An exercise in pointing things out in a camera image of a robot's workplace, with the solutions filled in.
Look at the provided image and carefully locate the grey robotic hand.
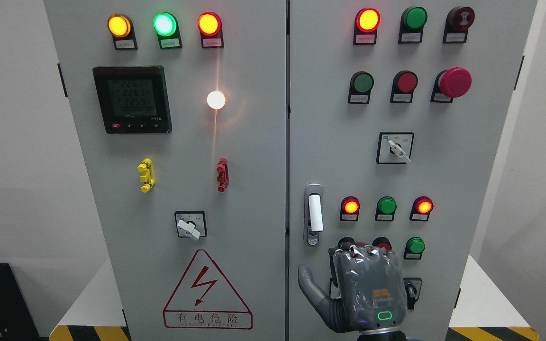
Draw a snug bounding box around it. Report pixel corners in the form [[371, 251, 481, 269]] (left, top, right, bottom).
[[298, 242, 407, 333]]

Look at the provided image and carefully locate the silver door lock handle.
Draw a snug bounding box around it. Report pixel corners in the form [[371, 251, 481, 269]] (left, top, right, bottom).
[[303, 183, 324, 246]]

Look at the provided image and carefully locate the grey right cabinet door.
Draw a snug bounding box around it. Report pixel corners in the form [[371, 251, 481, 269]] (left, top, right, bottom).
[[288, 0, 537, 341]]

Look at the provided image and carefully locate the grey cabinet door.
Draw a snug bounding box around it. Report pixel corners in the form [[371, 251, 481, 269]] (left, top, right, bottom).
[[44, 0, 286, 341], [288, 0, 537, 341]]

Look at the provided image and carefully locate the grey left cabinet door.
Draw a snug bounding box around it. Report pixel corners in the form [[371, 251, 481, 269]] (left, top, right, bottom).
[[44, 0, 286, 341]]

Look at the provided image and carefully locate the red push button lower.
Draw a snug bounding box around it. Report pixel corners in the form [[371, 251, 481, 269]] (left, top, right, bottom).
[[372, 237, 392, 251]]

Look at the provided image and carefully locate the red push button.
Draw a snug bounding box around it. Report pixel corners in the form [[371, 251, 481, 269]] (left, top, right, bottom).
[[390, 71, 418, 103], [372, 237, 392, 251]]

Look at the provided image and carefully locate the green push button lower right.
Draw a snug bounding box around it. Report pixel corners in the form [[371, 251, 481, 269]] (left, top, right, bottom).
[[403, 237, 426, 260]]

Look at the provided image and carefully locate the green indicator light lower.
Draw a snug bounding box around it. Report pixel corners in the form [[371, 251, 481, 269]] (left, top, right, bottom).
[[375, 196, 397, 222]]

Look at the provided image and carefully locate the red lit indicator lower left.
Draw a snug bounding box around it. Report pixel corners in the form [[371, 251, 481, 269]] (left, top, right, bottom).
[[339, 196, 360, 222]]

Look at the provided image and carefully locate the red lit indicator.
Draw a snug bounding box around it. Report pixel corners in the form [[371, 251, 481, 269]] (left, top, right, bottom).
[[409, 196, 434, 222], [353, 7, 381, 45], [339, 196, 360, 222]]

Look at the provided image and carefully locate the red lit indicator lower right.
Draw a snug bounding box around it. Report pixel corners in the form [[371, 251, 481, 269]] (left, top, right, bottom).
[[409, 196, 434, 222]]

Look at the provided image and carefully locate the red electric hazard warning sticker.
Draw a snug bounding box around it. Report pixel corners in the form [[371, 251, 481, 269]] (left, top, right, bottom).
[[163, 250, 252, 330]]

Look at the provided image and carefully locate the red terminal connector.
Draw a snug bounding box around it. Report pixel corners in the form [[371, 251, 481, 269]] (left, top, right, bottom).
[[215, 158, 229, 192]]

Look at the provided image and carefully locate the green push button upper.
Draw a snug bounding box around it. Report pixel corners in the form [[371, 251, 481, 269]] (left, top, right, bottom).
[[347, 71, 373, 104]]

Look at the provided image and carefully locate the red push button upper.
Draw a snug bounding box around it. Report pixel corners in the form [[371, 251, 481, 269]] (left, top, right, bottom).
[[390, 71, 418, 103]]

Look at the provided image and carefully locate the red emergency stop button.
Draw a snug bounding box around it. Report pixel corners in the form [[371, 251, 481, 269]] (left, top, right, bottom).
[[430, 67, 473, 103]]

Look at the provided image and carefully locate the white lit indicator light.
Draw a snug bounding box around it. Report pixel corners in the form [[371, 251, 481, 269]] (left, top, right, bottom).
[[206, 90, 226, 110]]

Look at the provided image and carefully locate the yellow terminal connector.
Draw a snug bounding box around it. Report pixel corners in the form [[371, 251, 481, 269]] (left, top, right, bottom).
[[137, 158, 155, 193]]

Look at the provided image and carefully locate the red lit indicator top right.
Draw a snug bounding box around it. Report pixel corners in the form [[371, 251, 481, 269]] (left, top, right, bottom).
[[353, 7, 381, 45]]

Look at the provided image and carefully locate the green indicator light top right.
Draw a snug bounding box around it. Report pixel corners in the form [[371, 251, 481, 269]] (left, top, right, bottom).
[[398, 6, 428, 45]]

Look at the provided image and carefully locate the dark red buzzer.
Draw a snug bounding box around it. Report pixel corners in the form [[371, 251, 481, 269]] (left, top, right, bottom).
[[443, 6, 475, 44]]

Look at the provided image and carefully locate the white platform with hazard stripes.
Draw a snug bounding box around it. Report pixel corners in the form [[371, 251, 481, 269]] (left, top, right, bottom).
[[48, 258, 539, 341]]

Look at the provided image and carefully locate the black digital power meter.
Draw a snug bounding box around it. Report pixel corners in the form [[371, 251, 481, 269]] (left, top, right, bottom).
[[92, 65, 172, 134]]

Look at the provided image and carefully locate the red-orange indicator light top left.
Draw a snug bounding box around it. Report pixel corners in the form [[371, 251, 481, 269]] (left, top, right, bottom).
[[197, 11, 224, 48]]

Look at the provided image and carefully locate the green lit indicator light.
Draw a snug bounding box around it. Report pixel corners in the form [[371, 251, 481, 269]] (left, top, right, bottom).
[[153, 12, 182, 49]]

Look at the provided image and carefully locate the yellow indicator light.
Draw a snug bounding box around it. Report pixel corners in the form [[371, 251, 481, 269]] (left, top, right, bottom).
[[108, 14, 138, 50]]

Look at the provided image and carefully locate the lower white selector switch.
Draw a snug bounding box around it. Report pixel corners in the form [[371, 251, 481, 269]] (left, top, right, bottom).
[[328, 278, 341, 299]]

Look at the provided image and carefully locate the black rotary knob switch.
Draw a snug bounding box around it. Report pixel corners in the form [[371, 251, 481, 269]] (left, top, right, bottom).
[[403, 277, 423, 310]]

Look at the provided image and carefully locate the upper right selector switch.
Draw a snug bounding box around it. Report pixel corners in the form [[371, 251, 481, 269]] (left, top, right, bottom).
[[376, 132, 415, 164]]

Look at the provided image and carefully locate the left door selector switch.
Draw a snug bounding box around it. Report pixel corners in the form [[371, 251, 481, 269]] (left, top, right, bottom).
[[174, 211, 208, 241]]

